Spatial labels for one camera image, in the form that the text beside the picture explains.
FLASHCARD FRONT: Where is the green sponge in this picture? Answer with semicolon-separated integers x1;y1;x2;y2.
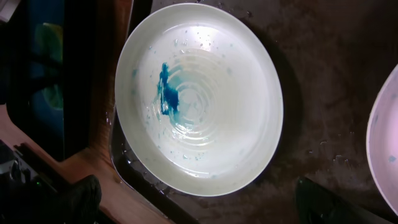
34;22;63;110

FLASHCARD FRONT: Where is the dark brown serving tray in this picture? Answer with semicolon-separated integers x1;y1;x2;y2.
109;0;397;223

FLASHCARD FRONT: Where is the white plate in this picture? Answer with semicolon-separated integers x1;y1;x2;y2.
114;3;284;197
366;68;397;213

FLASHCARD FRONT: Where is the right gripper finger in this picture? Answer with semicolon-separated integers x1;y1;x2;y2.
295;177;386;224

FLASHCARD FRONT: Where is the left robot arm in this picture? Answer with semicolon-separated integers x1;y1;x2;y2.
1;142;102;224

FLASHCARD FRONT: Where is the blue water tray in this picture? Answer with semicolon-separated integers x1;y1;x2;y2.
1;0;97;161

